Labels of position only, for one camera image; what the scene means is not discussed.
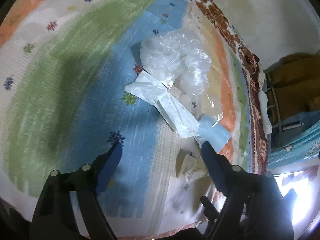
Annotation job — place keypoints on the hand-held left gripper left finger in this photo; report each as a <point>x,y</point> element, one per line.
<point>110,165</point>

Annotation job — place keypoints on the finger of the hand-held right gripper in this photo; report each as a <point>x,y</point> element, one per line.
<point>208,208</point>

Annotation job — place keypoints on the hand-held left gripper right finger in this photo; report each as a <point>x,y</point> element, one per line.
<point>212,165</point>

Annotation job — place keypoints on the beige wrapper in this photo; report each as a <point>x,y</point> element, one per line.
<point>190,165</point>

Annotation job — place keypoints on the blue face mask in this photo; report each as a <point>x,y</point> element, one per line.
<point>212,132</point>

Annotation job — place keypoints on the long white packet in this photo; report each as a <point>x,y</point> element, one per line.
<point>172,110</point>

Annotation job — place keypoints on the clear plastic bag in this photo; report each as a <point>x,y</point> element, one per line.
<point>172,55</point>

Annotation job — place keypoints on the clear plastic film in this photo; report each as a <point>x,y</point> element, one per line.
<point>212,105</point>

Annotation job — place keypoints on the white cloth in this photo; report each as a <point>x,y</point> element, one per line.
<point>266,120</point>

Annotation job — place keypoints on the blue printed cloth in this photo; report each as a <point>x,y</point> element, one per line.
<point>300,142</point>

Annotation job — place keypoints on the metal rack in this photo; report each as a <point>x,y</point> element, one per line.
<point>275,97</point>

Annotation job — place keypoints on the striped colourful mat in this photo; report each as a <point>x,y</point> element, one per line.
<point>62,80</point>

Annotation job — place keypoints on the yellow-brown cloth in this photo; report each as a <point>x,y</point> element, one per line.
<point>292,80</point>

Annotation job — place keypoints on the red floral blanket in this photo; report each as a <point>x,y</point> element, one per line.
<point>212,12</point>

